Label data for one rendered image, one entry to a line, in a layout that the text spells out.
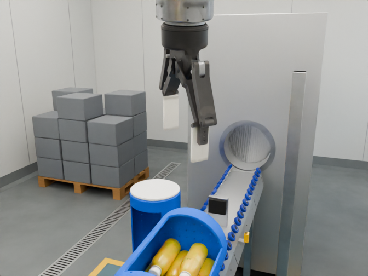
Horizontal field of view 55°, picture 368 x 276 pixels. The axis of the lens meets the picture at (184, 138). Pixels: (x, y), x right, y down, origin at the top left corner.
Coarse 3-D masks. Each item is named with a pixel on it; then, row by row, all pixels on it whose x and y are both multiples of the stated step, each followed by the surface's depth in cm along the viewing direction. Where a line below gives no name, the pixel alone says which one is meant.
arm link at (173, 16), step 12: (156, 0) 52; (168, 0) 50; (180, 0) 50; (192, 0) 50; (204, 0) 50; (156, 12) 54; (168, 12) 51; (180, 12) 50; (192, 12) 51; (204, 12) 51; (168, 24) 53; (180, 24) 52; (192, 24) 52
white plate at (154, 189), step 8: (136, 184) 202; (144, 184) 202; (152, 184) 202; (160, 184) 202; (168, 184) 202; (176, 184) 202; (136, 192) 191; (144, 192) 191; (152, 192) 191; (160, 192) 191; (168, 192) 191; (176, 192) 191; (152, 200) 184
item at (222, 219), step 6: (210, 198) 175; (216, 198) 174; (222, 198) 174; (228, 198) 174; (210, 204) 175; (216, 204) 173; (222, 204) 172; (210, 210) 175; (216, 210) 174; (222, 210) 173; (216, 216) 177; (222, 216) 176; (222, 222) 177
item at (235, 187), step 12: (228, 180) 236; (240, 180) 236; (228, 192) 217; (240, 192) 217; (228, 204) 201; (240, 204) 201; (252, 204) 210; (228, 216) 188; (252, 216) 204; (228, 228) 176; (240, 252) 169
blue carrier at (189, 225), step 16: (192, 208) 131; (160, 224) 124; (176, 224) 135; (192, 224) 132; (208, 224) 125; (144, 240) 117; (160, 240) 139; (192, 240) 134; (208, 240) 132; (224, 240) 127; (144, 256) 127; (208, 256) 134; (224, 256) 126; (128, 272) 96; (144, 272) 95
